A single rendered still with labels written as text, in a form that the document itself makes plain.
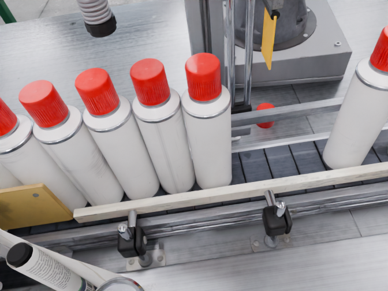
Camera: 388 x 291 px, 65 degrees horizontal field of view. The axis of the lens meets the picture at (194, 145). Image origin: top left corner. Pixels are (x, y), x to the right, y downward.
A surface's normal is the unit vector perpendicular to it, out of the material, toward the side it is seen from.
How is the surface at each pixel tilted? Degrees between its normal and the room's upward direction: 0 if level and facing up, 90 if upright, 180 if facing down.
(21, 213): 90
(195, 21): 90
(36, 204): 90
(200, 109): 42
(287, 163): 0
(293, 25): 72
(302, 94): 0
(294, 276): 0
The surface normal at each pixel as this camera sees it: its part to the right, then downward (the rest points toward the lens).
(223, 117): 0.64, 0.57
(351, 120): -0.76, 0.56
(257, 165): -0.11, -0.60
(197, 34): 0.11, 0.78
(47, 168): 0.88, 0.31
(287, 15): 0.31, 0.50
